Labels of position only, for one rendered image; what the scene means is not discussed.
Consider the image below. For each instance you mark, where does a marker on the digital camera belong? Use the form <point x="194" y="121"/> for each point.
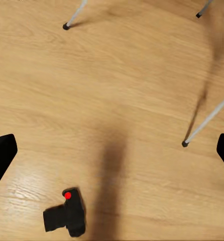
<point x="70" y="215"/>

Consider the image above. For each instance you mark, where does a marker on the camera tripod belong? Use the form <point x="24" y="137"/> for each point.
<point x="209" y="118"/>

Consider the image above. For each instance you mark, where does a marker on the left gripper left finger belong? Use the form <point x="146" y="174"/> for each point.
<point x="8" y="150"/>

